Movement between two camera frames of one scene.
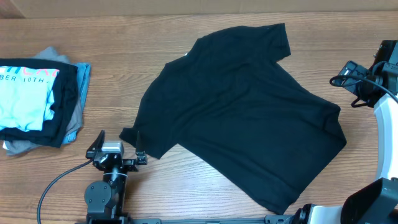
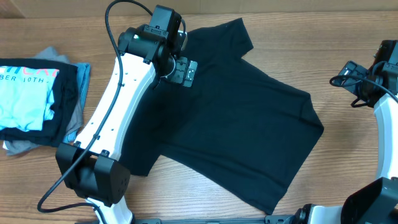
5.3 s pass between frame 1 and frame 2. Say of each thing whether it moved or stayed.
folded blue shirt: stayed
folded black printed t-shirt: stayed
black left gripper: moved
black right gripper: stayed
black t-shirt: moved
